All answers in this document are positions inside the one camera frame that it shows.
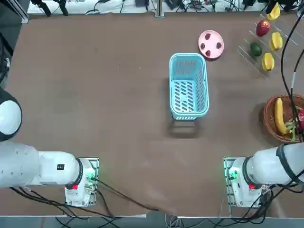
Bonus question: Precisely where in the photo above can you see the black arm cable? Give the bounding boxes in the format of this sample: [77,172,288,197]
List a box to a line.
[281,9,304,143]

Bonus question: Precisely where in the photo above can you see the brown wicker basket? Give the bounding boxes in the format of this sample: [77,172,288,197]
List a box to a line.
[263,94,304,143]

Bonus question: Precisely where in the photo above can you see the blue plastic basket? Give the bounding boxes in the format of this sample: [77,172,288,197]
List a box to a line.
[169,53,210,120]

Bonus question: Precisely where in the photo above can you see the green avocado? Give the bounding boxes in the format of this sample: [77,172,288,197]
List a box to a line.
[250,42,263,57]

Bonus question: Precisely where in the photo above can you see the aluminium profile post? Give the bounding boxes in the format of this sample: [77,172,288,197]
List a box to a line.
[154,0,165,18]

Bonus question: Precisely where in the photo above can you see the yellow banana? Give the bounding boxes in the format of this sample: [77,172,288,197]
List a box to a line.
[274,97,289,135]

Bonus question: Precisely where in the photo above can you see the pink dragon fruit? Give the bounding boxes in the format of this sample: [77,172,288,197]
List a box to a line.
[284,108,304,143]

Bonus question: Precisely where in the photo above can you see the black stand leg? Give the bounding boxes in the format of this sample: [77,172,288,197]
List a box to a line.
[32,0,52,17]
[56,0,69,16]

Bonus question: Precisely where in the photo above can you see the black cable with grey sleeve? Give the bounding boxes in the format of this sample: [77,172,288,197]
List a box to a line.
[288,48,304,143]

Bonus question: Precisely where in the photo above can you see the clear acrylic display stand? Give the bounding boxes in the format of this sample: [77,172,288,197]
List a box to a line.
[236,13,304,79]

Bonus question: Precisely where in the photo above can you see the black power cable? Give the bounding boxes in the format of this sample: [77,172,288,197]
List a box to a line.
[95,179,160,212]

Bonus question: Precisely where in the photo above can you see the pink round plate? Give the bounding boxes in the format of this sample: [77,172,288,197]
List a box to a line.
[198,29,225,59]

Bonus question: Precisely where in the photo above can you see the yellow star fruit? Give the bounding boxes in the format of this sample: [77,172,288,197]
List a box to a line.
[269,32,284,52]
[266,2,281,21]
[261,52,275,72]

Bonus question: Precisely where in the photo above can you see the red apple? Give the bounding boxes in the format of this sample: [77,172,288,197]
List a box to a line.
[256,19,271,37]

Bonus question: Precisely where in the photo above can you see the aluminium corner profile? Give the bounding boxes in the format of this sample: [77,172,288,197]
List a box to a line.
[4,0,29,24]

